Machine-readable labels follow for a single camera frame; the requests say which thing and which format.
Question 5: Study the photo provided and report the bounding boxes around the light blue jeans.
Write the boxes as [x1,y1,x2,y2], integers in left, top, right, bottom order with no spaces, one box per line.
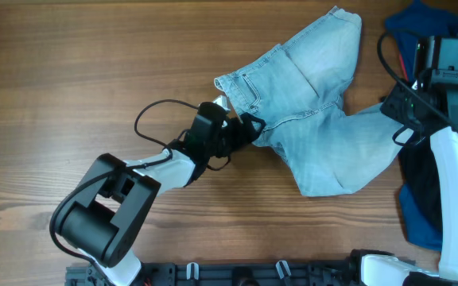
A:
[214,6,401,197]

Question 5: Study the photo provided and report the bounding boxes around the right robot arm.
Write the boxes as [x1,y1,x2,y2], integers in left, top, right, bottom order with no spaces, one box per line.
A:
[349,36,458,285]

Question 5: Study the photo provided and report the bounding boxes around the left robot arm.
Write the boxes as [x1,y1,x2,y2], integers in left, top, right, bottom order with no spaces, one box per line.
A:
[49,102,266,285]

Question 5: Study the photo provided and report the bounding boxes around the black garment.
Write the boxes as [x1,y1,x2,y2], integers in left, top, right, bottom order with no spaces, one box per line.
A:
[399,30,458,234]

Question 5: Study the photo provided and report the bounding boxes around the dark blue garment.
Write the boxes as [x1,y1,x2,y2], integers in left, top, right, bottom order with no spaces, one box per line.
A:
[385,0,458,81]

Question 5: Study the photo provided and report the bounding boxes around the right black cable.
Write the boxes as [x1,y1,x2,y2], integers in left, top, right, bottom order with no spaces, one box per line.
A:
[376,29,458,176]

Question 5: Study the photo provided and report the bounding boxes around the black cable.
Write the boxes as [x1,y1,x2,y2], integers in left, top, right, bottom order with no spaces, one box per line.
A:
[49,99,200,263]
[376,29,458,176]

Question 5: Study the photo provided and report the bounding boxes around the left black cable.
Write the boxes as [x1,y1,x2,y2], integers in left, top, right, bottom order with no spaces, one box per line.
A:
[49,99,200,263]

